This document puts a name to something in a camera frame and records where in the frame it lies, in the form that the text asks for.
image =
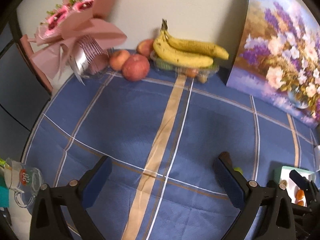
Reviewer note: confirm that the small orange fruit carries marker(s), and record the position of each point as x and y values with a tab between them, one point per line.
191	73

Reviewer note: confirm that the small green mango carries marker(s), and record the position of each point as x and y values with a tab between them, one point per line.
238	170

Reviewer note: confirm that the pink wrapped flower bouquet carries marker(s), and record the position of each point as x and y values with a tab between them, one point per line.
82	30

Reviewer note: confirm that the white box green rim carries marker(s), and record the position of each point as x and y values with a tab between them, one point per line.
285	173

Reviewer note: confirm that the blue plaid tablecloth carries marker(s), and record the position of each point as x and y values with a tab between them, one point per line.
112	117

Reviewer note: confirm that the flower painting canvas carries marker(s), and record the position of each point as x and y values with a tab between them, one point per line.
275	55

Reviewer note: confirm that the dark brown passion fruit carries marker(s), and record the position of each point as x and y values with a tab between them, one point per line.
225	155

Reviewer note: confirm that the small brown fruit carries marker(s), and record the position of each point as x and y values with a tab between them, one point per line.
202	79

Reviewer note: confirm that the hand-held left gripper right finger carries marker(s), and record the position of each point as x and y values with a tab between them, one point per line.
228	182

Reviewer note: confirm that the pale red apple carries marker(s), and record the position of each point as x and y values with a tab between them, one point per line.
145	48
118	59

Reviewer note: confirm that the clear plastic fruit container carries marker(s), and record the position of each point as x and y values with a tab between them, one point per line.
208	71

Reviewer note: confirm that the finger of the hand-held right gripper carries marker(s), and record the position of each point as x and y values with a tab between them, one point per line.
298	178

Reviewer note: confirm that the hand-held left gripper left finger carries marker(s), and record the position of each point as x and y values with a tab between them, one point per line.
98	180

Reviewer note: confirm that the bunch of yellow bananas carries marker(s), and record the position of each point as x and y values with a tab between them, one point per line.
185	58

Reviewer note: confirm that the white power strip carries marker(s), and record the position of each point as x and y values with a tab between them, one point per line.
317	155

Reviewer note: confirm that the reddish wooden board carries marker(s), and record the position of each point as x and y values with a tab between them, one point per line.
25	45

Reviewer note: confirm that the teal flat packet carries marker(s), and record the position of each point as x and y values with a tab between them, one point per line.
3	196

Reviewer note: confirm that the large red apple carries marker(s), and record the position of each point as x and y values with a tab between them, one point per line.
136	68

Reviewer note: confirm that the orange tangerine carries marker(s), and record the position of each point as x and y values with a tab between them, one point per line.
300	203
300	194

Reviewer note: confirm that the small green fruit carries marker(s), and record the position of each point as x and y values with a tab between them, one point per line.
165	66

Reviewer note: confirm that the clear glass mug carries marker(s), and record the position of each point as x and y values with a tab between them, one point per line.
25	177

